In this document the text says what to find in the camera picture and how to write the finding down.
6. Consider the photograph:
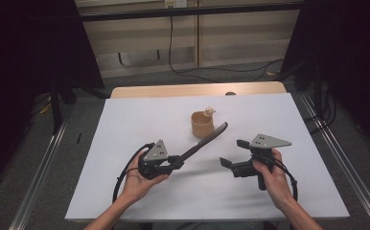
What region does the short black cable loop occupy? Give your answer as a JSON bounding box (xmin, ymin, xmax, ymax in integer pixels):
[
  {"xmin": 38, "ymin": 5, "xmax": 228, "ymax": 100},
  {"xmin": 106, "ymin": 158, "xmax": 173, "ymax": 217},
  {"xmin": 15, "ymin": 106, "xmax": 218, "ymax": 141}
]
[{"xmin": 117, "ymin": 49, "xmax": 161, "ymax": 68}]

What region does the wooden table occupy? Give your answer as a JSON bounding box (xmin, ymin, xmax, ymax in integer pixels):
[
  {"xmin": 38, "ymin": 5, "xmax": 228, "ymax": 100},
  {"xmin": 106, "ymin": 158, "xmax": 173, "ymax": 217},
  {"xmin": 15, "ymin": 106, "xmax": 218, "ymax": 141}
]
[{"xmin": 110, "ymin": 80, "xmax": 288, "ymax": 100}]

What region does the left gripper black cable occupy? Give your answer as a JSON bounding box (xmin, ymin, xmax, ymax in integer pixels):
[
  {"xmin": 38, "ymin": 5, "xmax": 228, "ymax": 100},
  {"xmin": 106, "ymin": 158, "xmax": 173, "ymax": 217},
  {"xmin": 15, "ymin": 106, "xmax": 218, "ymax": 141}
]
[{"xmin": 111, "ymin": 142, "xmax": 156, "ymax": 204}]

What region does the bundle of black cables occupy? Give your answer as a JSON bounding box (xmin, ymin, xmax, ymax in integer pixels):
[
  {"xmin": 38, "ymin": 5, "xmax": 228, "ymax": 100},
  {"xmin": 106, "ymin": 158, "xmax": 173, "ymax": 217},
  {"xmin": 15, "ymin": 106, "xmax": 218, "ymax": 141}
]
[{"xmin": 304, "ymin": 80, "xmax": 338, "ymax": 134}]

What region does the black stand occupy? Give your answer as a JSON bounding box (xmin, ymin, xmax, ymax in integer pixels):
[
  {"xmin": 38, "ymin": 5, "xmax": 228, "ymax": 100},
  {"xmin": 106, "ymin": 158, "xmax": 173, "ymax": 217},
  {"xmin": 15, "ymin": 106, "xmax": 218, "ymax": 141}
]
[{"xmin": 49, "ymin": 76, "xmax": 79, "ymax": 135}]

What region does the long black floor cable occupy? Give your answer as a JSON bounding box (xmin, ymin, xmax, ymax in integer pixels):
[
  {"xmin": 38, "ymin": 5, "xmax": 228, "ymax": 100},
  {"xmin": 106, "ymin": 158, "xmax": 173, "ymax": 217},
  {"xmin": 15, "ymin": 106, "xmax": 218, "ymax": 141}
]
[{"xmin": 168, "ymin": 15, "xmax": 286, "ymax": 83}]

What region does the black comb with handle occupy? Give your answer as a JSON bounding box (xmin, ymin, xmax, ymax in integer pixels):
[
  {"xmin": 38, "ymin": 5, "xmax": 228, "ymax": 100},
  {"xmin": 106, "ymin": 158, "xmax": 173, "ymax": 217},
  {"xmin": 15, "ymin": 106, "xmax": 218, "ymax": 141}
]
[{"xmin": 173, "ymin": 121, "xmax": 229, "ymax": 168}]

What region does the person's right hand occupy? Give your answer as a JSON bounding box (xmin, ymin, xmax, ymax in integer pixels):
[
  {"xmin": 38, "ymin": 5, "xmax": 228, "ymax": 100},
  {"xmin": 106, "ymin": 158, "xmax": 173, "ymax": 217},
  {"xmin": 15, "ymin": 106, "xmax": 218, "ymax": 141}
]
[{"xmin": 251, "ymin": 148, "xmax": 295, "ymax": 213}]

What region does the tan cup with small figure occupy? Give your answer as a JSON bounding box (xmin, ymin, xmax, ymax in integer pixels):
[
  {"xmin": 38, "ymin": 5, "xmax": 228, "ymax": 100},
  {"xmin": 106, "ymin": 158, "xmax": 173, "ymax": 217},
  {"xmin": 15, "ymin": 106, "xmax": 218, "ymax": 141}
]
[{"xmin": 190, "ymin": 106, "xmax": 217, "ymax": 139}]

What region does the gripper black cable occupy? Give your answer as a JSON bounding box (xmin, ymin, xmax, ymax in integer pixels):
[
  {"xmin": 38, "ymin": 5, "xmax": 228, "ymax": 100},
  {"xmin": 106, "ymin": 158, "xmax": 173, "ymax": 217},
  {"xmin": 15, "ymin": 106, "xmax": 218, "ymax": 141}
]
[
  {"xmin": 111, "ymin": 142, "xmax": 156, "ymax": 204},
  {"xmin": 261, "ymin": 153, "xmax": 299, "ymax": 203}
]

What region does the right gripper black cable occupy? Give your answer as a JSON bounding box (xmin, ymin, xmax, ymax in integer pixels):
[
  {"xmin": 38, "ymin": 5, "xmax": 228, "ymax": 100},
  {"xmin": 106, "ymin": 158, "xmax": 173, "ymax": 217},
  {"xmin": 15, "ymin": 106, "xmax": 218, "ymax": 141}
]
[{"xmin": 261, "ymin": 153, "xmax": 299, "ymax": 203}]

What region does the person's left hand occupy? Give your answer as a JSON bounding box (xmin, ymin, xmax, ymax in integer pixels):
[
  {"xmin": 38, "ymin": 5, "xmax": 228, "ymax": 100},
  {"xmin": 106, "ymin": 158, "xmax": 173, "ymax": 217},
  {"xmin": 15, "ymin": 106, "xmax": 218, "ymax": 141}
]
[{"xmin": 121, "ymin": 151, "xmax": 170, "ymax": 204}]

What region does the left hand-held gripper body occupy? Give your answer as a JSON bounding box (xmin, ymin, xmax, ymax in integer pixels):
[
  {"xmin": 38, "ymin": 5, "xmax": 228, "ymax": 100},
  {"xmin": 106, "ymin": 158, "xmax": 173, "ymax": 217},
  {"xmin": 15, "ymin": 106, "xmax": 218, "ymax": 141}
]
[{"xmin": 137, "ymin": 139, "xmax": 175, "ymax": 181}]

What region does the dark curtain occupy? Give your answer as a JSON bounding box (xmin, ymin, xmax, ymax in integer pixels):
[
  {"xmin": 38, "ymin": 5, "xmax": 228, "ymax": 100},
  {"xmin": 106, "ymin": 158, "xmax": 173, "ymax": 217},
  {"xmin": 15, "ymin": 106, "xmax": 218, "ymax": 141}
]
[
  {"xmin": 280, "ymin": 0, "xmax": 370, "ymax": 157},
  {"xmin": 0, "ymin": 0, "xmax": 106, "ymax": 193}
]

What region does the white wall socket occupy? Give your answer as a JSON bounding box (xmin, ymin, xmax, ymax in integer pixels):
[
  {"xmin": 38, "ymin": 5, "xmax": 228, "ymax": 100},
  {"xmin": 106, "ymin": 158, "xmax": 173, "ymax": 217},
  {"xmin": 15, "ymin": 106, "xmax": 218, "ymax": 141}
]
[{"xmin": 164, "ymin": 0, "xmax": 188, "ymax": 9}]

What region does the black horizontal bar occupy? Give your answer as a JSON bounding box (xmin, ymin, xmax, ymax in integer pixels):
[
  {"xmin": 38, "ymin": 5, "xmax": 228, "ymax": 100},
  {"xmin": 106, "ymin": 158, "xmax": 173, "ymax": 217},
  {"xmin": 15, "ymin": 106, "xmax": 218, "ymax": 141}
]
[{"xmin": 79, "ymin": 2, "xmax": 304, "ymax": 23}]

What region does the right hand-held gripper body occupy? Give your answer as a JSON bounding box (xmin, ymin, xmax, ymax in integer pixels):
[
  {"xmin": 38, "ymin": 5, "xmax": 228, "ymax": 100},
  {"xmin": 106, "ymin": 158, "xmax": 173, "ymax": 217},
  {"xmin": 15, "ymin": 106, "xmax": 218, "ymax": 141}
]
[{"xmin": 230, "ymin": 133, "xmax": 293, "ymax": 192}]

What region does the white board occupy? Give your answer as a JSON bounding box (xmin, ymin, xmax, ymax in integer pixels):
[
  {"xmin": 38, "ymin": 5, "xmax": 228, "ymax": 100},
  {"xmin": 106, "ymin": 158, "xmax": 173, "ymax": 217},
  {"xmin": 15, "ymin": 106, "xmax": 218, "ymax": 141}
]
[{"xmin": 64, "ymin": 93, "xmax": 350, "ymax": 222}]

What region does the metal rail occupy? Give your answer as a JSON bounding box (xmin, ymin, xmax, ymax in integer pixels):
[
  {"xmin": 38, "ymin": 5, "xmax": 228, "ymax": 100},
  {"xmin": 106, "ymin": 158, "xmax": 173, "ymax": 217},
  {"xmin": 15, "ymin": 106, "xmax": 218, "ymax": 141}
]
[
  {"xmin": 8, "ymin": 106, "xmax": 72, "ymax": 230},
  {"xmin": 299, "ymin": 92, "xmax": 370, "ymax": 230}
]

